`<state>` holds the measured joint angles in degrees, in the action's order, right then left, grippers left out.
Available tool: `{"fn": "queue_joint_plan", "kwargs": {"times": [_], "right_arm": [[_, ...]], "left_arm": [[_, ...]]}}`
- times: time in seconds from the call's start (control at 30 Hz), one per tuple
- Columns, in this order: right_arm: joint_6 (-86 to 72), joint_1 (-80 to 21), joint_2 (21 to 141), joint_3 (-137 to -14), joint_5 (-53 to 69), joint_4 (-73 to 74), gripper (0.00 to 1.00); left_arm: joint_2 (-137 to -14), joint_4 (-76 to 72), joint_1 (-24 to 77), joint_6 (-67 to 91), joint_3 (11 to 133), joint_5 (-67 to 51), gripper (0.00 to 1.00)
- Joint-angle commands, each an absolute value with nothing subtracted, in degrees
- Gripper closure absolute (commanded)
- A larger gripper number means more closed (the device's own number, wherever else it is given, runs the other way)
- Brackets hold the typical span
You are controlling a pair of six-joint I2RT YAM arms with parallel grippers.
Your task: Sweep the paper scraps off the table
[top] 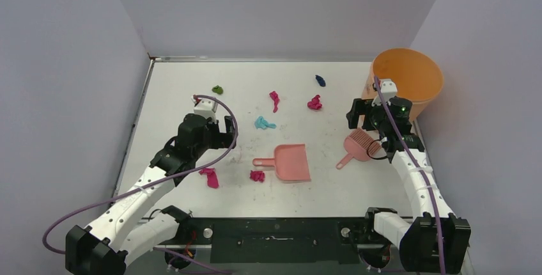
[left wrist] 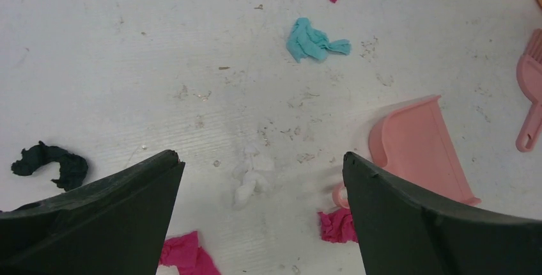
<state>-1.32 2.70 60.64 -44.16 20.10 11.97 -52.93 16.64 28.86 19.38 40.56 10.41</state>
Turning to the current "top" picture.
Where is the pink hand brush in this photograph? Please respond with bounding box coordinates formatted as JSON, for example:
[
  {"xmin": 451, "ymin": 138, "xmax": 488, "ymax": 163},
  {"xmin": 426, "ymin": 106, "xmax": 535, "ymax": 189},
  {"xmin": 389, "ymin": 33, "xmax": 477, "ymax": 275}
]
[{"xmin": 336, "ymin": 128, "xmax": 382, "ymax": 169}]

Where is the orange plastic bucket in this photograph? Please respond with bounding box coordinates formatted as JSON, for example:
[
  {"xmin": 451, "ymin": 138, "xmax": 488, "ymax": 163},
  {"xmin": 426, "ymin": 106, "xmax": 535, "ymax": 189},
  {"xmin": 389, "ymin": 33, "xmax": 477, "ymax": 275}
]
[{"xmin": 361, "ymin": 48, "xmax": 444, "ymax": 121}]

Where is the long magenta paper scrap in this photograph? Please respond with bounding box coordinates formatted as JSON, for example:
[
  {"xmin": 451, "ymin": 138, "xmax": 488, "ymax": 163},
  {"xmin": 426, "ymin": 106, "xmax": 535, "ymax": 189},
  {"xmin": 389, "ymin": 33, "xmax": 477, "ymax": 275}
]
[{"xmin": 269, "ymin": 91, "xmax": 280, "ymax": 113}]

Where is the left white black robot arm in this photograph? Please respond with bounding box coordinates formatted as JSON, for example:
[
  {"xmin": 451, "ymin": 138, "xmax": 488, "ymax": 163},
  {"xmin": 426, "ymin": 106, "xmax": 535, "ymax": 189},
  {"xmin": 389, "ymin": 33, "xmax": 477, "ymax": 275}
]
[{"xmin": 65, "ymin": 114, "xmax": 238, "ymax": 274}]

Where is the small magenta paper scrap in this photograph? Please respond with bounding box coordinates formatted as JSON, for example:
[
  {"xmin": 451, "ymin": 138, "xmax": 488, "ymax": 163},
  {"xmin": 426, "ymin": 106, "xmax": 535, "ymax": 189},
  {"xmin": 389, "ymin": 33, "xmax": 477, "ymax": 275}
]
[{"xmin": 249, "ymin": 170, "xmax": 265, "ymax": 183}]

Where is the crumpled magenta paper scrap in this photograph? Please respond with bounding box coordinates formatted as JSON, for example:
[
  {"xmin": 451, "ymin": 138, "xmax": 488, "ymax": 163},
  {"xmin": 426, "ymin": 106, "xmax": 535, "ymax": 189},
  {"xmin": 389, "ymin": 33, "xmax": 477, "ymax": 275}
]
[{"xmin": 307, "ymin": 95, "xmax": 323, "ymax": 111}]

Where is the pink plastic dustpan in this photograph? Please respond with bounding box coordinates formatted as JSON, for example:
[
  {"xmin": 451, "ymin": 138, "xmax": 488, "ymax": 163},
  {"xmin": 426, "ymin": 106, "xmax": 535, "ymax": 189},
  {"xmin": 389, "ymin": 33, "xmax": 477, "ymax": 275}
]
[{"xmin": 252, "ymin": 144, "xmax": 311, "ymax": 182}]

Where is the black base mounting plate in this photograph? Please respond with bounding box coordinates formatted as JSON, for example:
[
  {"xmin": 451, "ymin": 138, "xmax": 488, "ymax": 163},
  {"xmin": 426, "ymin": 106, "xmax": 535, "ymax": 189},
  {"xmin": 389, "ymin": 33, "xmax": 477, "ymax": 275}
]
[{"xmin": 166, "ymin": 217, "xmax": 387, "ymax": 264}]

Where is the cyan paper scrap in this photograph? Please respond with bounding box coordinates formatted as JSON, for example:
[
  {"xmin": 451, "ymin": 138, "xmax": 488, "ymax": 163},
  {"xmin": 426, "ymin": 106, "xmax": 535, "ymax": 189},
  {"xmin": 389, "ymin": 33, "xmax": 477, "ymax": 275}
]
[{"xmin": 254, "ymin": 116, "xmax": 276, "ymax": 130}]

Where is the silver base bolt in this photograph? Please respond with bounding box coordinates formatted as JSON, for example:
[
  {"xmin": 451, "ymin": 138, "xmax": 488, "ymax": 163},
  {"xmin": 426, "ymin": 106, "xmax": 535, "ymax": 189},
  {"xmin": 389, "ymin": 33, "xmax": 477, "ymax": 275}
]
[{"xmin": 203, "ymin": 228, "xmax": 213, "ymax": 239}]

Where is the dark blue paper scrap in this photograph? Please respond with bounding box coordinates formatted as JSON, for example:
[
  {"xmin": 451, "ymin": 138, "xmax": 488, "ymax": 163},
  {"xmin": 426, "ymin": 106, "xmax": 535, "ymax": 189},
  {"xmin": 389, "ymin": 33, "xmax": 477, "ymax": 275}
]
[{"xmin": 315, "ymin": 75, "xmax": 326, "ymax": 87}]

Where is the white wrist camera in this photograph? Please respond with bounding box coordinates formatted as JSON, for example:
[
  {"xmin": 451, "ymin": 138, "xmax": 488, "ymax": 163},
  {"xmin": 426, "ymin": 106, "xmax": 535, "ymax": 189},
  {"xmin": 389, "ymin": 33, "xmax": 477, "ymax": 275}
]
[
  {"xmin": 371, "ymin": 79, "xmax": 398, "ymax": 107},
  {"xmin": 192, "ymin": 95, "xmax": 217, "ymax": 123}
]

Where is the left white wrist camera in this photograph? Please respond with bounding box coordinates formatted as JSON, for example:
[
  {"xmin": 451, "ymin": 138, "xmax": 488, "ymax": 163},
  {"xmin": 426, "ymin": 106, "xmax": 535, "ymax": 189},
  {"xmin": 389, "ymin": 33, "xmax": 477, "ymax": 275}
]
[{"xmin": 192, "ymin": 95, "xmax": 217, "ymax": 123}]

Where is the green paper scrap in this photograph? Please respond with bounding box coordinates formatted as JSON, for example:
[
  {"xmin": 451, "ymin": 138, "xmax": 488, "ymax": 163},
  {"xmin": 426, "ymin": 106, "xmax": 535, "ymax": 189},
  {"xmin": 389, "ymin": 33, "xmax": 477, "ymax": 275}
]
[{"xmin": 212, "ymin": 85, "xmax": 224, "ymax": 95}]

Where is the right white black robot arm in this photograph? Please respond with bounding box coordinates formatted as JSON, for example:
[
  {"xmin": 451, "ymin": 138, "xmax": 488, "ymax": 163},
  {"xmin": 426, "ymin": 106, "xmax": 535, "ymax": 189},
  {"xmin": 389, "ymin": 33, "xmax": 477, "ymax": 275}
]
[{"xmin": 346, "ymin": 97, "xmax": 471, "ymax": 274}]

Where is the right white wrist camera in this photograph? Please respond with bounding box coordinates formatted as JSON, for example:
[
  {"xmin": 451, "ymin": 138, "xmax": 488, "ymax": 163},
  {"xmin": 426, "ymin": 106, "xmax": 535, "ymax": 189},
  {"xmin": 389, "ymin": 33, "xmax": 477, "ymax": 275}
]
[{"xmin": 371, "ymin": 79, "xmax": 398, "ymax": 107}]

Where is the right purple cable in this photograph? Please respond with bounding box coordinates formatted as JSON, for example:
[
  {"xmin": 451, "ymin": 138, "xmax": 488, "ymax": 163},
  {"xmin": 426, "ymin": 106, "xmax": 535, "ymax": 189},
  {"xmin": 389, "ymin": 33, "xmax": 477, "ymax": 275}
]
[{"xmin": 373, "ymin": 76, "xmax": 447, "ymax": 275}]

